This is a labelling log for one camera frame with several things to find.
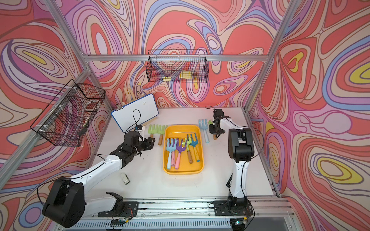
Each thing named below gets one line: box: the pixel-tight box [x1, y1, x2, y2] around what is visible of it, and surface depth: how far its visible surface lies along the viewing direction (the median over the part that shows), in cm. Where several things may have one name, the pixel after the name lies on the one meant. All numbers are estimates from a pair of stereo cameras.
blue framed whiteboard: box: [111, 93, 159, 133], surface depth 92 cm
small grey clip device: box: [120, 173, 131, 185], surface depth 83 cm
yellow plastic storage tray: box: [162, 124, 205, 176], surface depth 92 cm
